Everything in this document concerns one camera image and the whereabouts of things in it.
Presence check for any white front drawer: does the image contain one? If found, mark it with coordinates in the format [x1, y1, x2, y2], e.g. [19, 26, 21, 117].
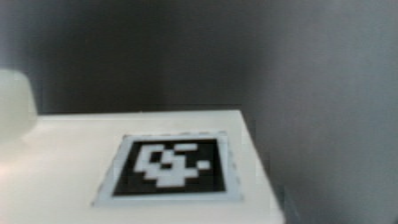
[0, 68, 287, 224]

